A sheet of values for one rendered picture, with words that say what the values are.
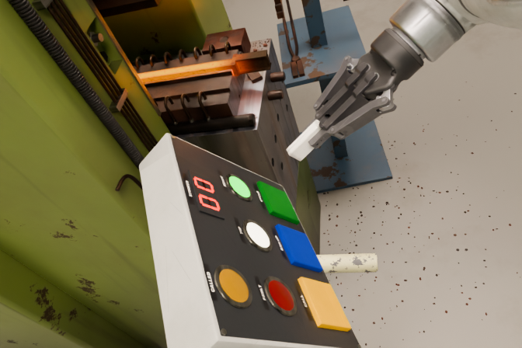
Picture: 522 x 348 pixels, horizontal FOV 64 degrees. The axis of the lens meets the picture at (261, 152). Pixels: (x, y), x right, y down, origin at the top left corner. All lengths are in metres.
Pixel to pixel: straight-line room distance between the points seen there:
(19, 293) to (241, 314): 0.87
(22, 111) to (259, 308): 0.45
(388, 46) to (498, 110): 1.72
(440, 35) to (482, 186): 1.44
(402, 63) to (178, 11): 0.85
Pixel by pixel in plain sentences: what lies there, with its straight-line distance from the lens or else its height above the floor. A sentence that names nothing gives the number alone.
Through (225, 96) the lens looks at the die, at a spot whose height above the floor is 0.98.
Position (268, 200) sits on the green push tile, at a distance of 0.72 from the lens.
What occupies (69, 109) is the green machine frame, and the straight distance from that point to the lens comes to 0.76.
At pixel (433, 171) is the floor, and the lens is 2.03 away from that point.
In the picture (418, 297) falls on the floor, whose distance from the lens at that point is 1.74.
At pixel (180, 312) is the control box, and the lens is 0.52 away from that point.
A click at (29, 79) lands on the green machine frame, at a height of 1.33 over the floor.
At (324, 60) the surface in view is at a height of 0.68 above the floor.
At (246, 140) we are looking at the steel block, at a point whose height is 0.88.
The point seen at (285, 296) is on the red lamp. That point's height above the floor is 1.09.
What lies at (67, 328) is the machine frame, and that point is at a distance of 1.45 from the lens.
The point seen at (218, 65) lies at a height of 1.01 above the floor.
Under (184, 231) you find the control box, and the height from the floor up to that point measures 1.20.
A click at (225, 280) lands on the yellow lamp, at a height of 1.18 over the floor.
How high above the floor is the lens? 1.61
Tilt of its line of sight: 46 degrees down
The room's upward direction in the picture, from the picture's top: 22 degrees counter-clockwise
